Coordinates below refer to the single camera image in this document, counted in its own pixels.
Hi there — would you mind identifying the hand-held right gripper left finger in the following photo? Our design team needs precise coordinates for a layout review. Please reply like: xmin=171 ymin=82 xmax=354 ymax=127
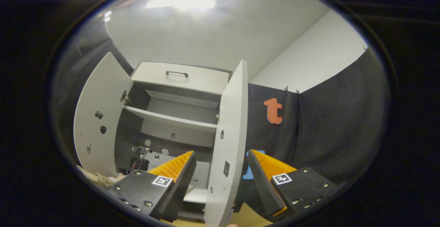
xmin=107 ymin=150 xmax=197 ymax=222

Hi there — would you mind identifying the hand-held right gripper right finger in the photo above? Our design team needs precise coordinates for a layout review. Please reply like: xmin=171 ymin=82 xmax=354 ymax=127
xmin=247 ymin=149 xmax=339 ymax=218

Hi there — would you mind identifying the white shoe cabinet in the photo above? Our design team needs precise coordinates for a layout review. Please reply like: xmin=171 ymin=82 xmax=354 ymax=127
xmin=113 ymin=61 xmax=234 ymax=220

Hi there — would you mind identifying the white cabinet shelf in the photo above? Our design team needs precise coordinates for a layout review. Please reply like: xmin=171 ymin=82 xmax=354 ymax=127
xmin=184 ymin=162 xmax=211 ymax=203
xmin=124 ymin=105 xmax=218 ymax=133

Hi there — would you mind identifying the white cabinet drawer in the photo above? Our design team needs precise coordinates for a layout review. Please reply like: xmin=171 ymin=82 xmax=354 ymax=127
xmin=131 ymin=61 xmax=231 ymax=96

